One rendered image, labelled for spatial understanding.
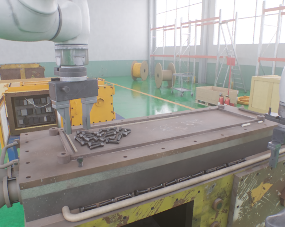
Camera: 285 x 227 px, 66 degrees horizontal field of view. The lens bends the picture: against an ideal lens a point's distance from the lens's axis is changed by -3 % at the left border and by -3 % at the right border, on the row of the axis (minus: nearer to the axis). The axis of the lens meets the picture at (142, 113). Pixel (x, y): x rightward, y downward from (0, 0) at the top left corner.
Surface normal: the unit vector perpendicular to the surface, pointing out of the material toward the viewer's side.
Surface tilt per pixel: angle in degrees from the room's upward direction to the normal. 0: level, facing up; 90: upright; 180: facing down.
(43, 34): 142
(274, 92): 90
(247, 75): 90
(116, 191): 90
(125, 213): 90
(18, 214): 0
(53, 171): 0
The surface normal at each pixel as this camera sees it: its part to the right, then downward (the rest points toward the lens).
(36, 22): 0.57, 0.81
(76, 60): 0.67, 0.19
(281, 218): -0.24, -0.96
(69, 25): 0.80, 0.39
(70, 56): 0.21, 0.25
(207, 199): 0.46, 0.23
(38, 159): 0.00, -0.97
